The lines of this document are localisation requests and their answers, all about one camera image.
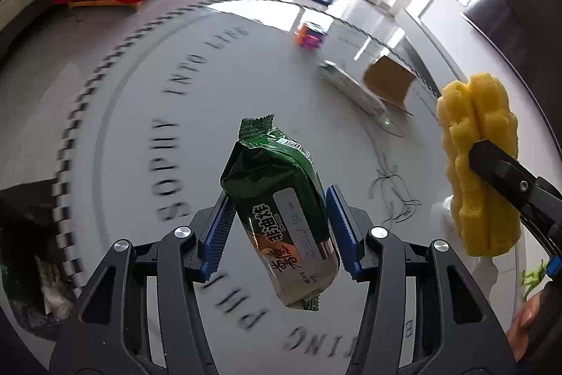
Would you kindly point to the yellow fried dough stick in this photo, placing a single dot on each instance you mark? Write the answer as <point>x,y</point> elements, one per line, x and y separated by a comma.
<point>478,137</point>

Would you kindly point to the dark cabinet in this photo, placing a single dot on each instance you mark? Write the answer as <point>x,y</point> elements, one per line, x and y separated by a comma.
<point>518,6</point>

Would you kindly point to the green snack packet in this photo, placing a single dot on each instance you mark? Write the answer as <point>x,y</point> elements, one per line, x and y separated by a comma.
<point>281,217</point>

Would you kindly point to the green vegetable scraps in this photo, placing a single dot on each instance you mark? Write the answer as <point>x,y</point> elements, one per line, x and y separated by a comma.
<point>533,278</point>

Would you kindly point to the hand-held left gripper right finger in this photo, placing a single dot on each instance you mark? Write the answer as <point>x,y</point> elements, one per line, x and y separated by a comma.
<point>347,234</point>

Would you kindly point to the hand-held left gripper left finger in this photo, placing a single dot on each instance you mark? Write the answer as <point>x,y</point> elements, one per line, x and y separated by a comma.
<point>217,239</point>

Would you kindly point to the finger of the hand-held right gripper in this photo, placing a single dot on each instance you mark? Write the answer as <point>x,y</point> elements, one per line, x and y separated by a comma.
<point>500,170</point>
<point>544,241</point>

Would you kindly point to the black trash bag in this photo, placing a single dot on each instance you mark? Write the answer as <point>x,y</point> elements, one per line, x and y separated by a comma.
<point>30,252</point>

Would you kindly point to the white plastic scrap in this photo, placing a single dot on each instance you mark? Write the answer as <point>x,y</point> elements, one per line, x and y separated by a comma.
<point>443,212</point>

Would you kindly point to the person's right hand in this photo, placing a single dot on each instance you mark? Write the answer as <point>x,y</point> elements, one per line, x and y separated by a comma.
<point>524,326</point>

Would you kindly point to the grey sofa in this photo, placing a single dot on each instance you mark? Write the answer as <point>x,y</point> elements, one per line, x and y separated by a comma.
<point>22,1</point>

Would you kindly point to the purple cube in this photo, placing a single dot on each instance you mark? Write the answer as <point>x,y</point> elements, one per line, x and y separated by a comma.
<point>311,36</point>

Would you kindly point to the brown cardboard box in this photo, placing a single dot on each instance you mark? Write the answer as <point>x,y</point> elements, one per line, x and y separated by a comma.
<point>386,83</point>

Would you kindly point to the clear plastic jar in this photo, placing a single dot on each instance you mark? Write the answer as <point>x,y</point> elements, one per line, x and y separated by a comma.
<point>355,94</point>

